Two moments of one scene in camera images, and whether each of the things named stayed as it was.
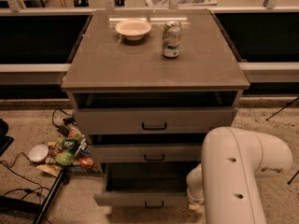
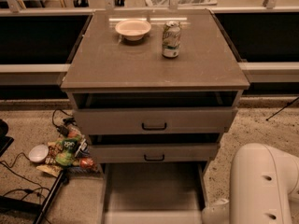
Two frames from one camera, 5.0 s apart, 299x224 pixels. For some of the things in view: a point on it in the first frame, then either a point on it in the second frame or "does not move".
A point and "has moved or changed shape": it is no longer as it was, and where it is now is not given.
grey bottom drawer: x=142 y=185 has moved or changed shape
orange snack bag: x=87 y=162 does not move
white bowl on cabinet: x=134 y=29 does not move
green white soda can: x=171 y=38 does not move
